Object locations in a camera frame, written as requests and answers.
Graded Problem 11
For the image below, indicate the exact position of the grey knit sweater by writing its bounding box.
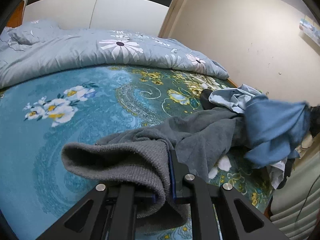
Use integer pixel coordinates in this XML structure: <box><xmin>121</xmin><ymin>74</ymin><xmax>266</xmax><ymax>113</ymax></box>
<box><xmin>61</xmin><ymin>107</ymin><xmax>248</xmax><ymax>233</ymax></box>

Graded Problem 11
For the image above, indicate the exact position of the pale green curtain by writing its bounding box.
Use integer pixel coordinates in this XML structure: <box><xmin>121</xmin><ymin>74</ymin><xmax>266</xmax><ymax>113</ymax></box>
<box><xmin>270</xmin><ymin>153</ymin><xmax>319</xmax><ymax>239</ymax></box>

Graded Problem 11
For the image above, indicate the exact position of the teal floral bed blanket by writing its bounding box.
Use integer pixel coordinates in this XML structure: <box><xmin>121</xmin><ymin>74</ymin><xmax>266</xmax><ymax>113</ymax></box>
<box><xmin>0</xmin><ymin>64</ymin><xmax>275</xmax><ymax>240</ymax></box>

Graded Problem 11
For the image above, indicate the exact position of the black fleece garment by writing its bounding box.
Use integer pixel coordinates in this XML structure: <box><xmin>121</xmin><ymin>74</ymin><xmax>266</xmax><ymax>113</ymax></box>
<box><xmin>200</xmin><ymin>89</ymin><xmax>213</xmax><ymax>110</ymax></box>

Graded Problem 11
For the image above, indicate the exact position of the light blue shirt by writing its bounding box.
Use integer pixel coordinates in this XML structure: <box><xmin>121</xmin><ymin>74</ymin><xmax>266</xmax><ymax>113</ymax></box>
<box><xmin>208</xmin><ymin>84</ymin><xmax>261</xmax><ymax>114</ymax></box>

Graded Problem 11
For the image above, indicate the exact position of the grey-blue floral duvet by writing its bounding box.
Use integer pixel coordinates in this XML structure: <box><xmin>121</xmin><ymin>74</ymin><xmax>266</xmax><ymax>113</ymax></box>
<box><xmin>1</xmin><ymin>20</ymin><xmax>229</xmax><ymax>88</ymax></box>

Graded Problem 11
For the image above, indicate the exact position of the blue fleece garment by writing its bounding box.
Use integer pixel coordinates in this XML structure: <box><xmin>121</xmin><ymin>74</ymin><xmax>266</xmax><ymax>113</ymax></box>
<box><xmin>244</xmin><ymin>94</ymin><xmax>310</xmax><ymax>168</ymax></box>

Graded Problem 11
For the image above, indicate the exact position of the wooden bed frame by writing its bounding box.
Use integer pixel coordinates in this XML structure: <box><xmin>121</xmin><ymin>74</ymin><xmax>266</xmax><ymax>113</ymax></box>
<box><xmin>6</xmin><ymin>0</ymin><xmax>24</xmax><ymax>28</ymax></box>

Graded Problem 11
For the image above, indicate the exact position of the white black-striped wardrobe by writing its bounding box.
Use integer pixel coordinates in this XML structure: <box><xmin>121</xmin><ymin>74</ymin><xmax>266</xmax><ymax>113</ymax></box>
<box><xmin>23</xmin><ymin>0</ymin><xmax>172</xmax><ymax>36</ymax></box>

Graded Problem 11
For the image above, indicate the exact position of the wooden door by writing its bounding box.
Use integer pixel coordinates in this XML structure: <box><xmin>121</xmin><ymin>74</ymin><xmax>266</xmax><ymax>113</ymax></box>
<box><xmin>158</xmin><ymin>0</ymin><xmax>178</xmax><ymax>38</ymax></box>

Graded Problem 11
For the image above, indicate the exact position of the white garment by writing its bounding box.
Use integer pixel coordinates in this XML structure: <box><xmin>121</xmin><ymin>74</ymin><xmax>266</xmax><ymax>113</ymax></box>
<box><xmin>266</xmin><ymin>158</ymin><xmax>287</xmax><ymax>190</ymax></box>

